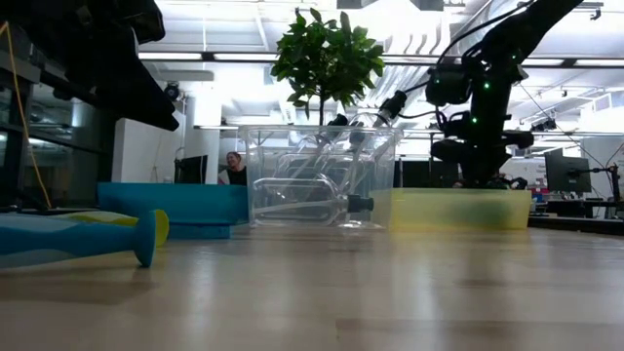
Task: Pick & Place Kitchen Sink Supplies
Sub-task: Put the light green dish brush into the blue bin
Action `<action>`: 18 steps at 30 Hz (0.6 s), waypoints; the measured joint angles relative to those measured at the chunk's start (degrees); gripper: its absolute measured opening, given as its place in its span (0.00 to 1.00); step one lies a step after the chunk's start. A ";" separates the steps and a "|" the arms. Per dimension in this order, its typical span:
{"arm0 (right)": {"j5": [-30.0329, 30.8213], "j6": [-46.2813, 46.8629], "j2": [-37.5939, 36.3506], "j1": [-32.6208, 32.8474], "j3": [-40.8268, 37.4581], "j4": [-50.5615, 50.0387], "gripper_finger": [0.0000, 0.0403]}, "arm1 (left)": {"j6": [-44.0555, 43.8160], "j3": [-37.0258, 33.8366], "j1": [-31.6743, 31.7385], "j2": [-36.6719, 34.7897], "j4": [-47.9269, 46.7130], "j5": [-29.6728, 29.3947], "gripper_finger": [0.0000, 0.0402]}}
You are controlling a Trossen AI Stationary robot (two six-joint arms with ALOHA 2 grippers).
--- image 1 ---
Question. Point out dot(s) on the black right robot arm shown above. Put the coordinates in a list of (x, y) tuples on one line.
[(492, 88)]

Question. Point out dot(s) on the potted green plant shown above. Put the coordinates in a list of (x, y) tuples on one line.
[(326, 58)]

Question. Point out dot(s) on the person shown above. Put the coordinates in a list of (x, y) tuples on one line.
[(235, 170)]

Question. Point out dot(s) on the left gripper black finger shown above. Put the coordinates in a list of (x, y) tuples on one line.
[(141, 97)]

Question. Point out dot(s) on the yellow plastic bin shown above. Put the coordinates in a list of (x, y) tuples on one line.
[(507, 209)]

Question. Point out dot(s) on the clear plastic bin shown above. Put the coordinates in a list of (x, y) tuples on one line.
[(253, 146)]

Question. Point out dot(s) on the long ceiling light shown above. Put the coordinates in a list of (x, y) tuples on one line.
[(560, 62), (195, 56)]

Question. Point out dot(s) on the teal plastic bin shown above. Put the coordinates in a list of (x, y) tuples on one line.
[(185, 202)]

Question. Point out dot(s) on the black computer monitor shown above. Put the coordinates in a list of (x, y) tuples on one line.
[(190, 169), (568, 173), (419, 173)]

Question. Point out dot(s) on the dark blue sponge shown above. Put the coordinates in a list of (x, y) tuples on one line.
[(200, 232)]

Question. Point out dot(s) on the black ceiling spotlight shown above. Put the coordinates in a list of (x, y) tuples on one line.
[(170, 90)]

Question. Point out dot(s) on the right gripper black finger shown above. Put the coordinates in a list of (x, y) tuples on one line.
[(468, 161), (502, 156)]

